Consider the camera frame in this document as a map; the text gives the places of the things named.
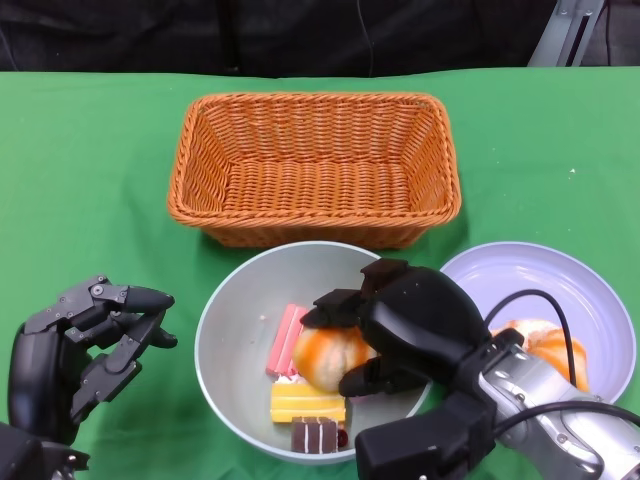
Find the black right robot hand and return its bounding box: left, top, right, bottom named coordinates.
left=299, top=258, right=494, bottom=399

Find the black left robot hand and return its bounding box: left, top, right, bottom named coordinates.
left=7, top=274, right=179, bottom=446

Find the white-striped orange donut bread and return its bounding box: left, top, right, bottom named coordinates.
left=292, top=324, right=379, bottom=394

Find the smooth orange bagel bread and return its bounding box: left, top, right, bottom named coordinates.
left=492, top=318, right=591, bottom=394

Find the pale green bowl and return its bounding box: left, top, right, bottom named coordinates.
left=193, top=240, right=441, bottom=466

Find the pink layered cake slice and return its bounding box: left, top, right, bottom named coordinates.
left=264, top=303, right=310, bottom=377

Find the yellow layered cake slice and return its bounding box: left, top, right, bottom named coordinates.
left=269, top=377, right=348, bottom=425

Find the chocolate layered cake slice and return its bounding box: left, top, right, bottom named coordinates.
left=290, top=415, right=351, bottom=455

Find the lavender plate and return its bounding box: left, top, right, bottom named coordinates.
left=439, top=241, right=632, bottom=405

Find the orange wicker basket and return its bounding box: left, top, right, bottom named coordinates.
left=166, top=91, right=462, bottom=250

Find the green tablecloth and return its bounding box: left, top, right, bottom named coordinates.
left=0, top=67, right=640, bottom=480

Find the grey metal stand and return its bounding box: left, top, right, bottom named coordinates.
left=527, top=0, right=606, bottom=69

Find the black backdrop cloth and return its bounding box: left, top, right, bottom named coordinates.
left=0, top=0, right=640, bottom=79

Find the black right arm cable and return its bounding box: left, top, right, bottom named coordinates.
left=483, top=288, right=640, bottom=437

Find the thin black hanging cable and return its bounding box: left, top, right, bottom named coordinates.
left=602, top=0, right=616, bottom=69

